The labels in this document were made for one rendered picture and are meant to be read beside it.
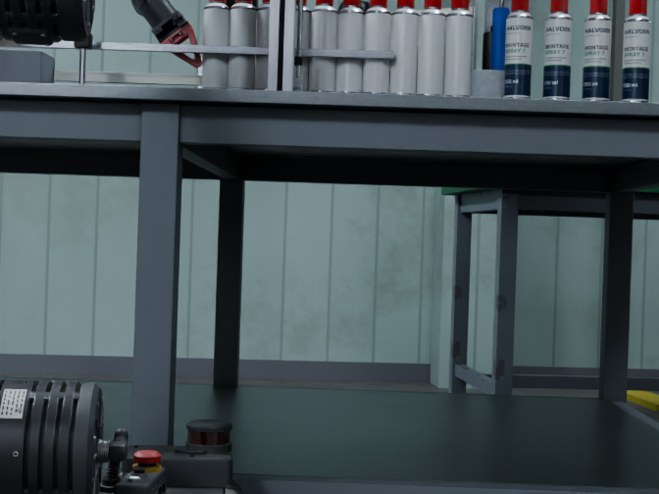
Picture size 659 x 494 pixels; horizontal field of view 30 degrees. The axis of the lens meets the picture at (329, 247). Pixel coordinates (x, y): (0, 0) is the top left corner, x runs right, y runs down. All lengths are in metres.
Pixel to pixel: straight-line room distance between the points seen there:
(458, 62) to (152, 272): 0.77
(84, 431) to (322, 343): 3.89
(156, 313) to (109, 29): 3.50
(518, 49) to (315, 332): 3.10
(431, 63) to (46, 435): 1.19
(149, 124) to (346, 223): 3.40
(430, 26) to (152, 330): 0.82
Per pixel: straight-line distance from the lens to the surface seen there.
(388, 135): 1.94
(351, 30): 2.37
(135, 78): 2.45
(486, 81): 2.42
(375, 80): 2.35
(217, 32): 2.39
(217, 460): 1.80
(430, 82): 2.36
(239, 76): 2.36
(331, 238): 5.31
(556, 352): 5.52
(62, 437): 1.47
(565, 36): 2.40
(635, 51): 2.43
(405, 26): 2.37
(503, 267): 3.55
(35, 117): 2.01
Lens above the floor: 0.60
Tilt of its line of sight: level
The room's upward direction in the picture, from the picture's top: 2 degrees clockwise
